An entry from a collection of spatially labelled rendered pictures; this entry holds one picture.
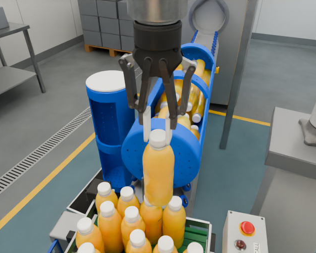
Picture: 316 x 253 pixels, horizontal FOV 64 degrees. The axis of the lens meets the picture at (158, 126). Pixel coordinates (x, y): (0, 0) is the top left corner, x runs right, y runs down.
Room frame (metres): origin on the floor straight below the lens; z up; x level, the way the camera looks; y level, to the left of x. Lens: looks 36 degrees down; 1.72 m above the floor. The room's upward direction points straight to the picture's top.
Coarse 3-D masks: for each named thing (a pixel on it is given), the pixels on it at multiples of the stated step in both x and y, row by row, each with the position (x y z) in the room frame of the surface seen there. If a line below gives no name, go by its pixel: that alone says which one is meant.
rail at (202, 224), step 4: (188, 220) 0.49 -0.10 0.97; (192, 220) 0.48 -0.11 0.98; (196, 220) 0.48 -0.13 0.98; (200, 220) 0.48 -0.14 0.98; (192, 224) 0.48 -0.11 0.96; (196, 224) 0.48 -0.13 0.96; (200, 224) 0.48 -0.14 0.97; (204, 224) 0.47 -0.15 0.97; (208, 224) 0.47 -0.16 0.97; (208, 228) 0.47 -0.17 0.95
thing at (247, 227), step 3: (243, 222) 0.39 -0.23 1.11; (246, 222) 0.39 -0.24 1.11; (249, 222) 0.39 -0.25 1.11; (240, 225) 0.38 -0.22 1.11; (243, 225) 0.38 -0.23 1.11; (246, 225) 0.38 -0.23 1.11; (249, 225) 0.38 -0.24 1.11; (252, 225) 0.38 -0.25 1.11; (243, 228) 0.37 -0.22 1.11; (246, 228) 0.37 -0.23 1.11; (249, 228) 0.37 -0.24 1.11; (252, 228) 0.37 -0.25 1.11; (243, 231) 0.37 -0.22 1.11; (246, 231) 0.36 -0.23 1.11; (249, 231) 0.36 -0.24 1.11; (252, 231) 0.36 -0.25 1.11
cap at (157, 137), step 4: (152, 132) 0.41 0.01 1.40; (156, 132) 0.42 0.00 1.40; (160, 132) 0.41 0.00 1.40; (164, 132) 0.41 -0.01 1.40; (152, 136) 0.40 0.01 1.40; (156, 136) 0.40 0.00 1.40; (160, 136) 0.40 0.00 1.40; (164, 136) 0.40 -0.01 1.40; (152, 140) 0.39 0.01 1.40; (156, 140) 0.39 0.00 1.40; (160, 140) 0.39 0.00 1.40; (164, 140) 0.39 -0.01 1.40; (152, 144) 0.39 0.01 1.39; (156, 144) 0.39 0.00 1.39; (160, 144) 0.39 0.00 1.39; (164, 144) 0.39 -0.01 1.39
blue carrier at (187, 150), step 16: (192, 48) 1.48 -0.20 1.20; (208, 64) 1.45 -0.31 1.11; (160, 80) 1.06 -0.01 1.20; (192, 80) 1.02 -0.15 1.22; (208, 96) 1.01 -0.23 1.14; (160, 128) 0.65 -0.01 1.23; (176, 128) 0.66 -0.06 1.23; (128, 144) 0.66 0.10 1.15; (144, 144) 0.65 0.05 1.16; (176, 144) 0.63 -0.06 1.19; (192, 144) 0.63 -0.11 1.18; (128, 160) 0.67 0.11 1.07; (176, 160) 0.62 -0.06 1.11; (192, 160) 0.61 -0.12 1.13; (176, 176) 0.62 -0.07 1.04; (192, 176) 0.61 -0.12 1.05
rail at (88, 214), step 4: (92, 204) 0.54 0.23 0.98; (92, 208) 0.54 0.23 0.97; (88, 212) 0.51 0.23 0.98; (92, 212) 0.53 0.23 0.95; (84, 216) 0.50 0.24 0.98; (88, 216) 0.51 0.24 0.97; (72, 240) 0.41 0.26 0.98; (72, 244) 0.40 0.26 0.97; (68, 248) 0.39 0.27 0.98; (72, 248) 0.40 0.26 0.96; (64, 252) 0.38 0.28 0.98; (68, 252) 0.38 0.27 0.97
